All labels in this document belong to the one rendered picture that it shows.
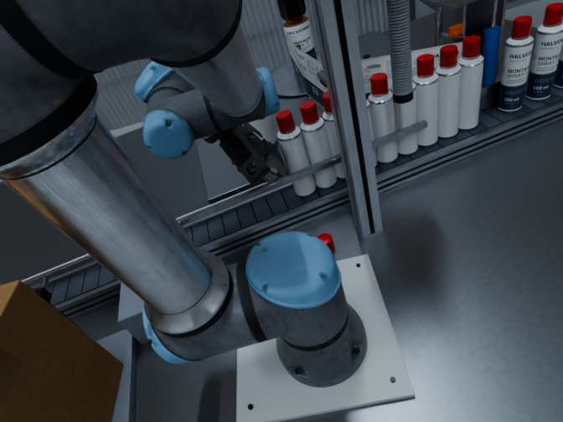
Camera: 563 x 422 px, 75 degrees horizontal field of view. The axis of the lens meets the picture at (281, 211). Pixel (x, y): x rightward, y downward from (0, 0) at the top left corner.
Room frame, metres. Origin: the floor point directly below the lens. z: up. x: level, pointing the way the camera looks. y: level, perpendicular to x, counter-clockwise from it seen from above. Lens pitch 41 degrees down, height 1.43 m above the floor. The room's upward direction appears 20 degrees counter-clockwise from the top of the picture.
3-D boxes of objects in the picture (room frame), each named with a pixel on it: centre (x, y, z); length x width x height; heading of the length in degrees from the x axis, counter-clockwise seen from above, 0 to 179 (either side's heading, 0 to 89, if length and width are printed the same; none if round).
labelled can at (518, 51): (0.70, -0.60, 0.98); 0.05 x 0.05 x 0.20
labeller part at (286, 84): (1.29, -0.26, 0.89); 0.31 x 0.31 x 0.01
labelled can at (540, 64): (0.71, -0.68, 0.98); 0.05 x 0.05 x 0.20
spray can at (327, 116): (0.69, -0.17, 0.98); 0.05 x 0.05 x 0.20
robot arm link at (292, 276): (0.33, 0.02, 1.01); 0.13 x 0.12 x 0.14; 85
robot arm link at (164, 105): (0.59, 0.11, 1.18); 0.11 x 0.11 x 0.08; 85
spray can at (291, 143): (0.68, -0.07, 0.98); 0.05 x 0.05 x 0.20
